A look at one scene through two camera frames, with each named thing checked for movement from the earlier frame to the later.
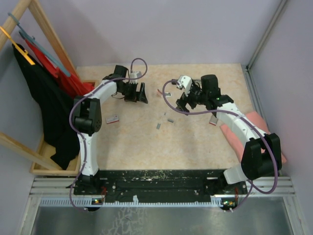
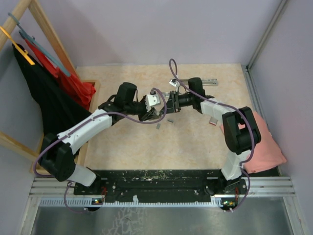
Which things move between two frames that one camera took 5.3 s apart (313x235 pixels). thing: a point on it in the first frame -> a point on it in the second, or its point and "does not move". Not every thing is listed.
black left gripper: x=136 y=96 -> x=149 y=115
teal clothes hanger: x=25 y=34 does not move
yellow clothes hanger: x=24 y=52 does not move
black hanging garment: x=56 y=104 does not move
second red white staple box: x=213 y=120 does not move
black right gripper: x=181 y=102 -> x=172 y=105
